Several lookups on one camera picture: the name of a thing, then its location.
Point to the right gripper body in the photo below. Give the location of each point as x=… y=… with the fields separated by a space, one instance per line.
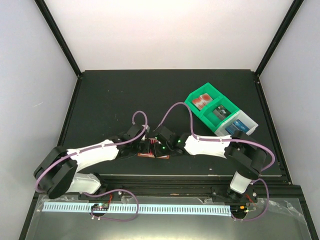
x=163 y=151

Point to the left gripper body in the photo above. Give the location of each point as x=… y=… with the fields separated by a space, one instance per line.
x=137 y=149

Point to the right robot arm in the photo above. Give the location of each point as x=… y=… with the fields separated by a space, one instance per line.
x=240 y=150

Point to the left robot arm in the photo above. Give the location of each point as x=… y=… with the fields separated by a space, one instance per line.
x=60 y=172

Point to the green bin with red cards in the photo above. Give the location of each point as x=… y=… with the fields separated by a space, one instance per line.
x=206 y=88

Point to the green bin with black cards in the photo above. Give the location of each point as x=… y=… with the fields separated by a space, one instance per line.
x=210 y=120

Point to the red card stack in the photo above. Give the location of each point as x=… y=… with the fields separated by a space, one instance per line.
x=201 y=101

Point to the black card stack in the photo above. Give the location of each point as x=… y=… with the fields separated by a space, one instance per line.
x=221 y=112

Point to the blue card stack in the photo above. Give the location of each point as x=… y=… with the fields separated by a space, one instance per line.
x=237 y=125

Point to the white bin with blue cards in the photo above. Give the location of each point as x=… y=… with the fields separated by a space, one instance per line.
x=241 y=115

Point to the left circuit board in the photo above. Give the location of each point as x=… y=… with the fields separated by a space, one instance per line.
x=100 y=207

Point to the circuit board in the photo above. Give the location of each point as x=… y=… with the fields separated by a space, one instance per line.
x=243 y=209
x=100 y=207

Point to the right circuit board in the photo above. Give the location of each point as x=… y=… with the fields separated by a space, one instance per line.
x=243 y=209

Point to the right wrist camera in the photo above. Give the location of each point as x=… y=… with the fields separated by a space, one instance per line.
x=162 y=134

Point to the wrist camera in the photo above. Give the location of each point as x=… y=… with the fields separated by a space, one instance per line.
x=162 y=134
x=146 y=128

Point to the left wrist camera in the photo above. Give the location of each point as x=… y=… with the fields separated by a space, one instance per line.
x=146 y=128

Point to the white slotted cable duct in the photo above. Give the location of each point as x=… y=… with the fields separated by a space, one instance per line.
x=151 y=209

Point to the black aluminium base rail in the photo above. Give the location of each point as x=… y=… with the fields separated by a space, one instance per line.
x=162 y=186

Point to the left black frame post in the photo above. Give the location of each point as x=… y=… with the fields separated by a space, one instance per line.
x=48 y=17

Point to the black frame post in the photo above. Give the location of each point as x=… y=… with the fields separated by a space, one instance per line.
x=283 y=27
x=48 y=17

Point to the right black frame post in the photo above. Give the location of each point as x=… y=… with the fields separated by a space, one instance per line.
x=283 y=27

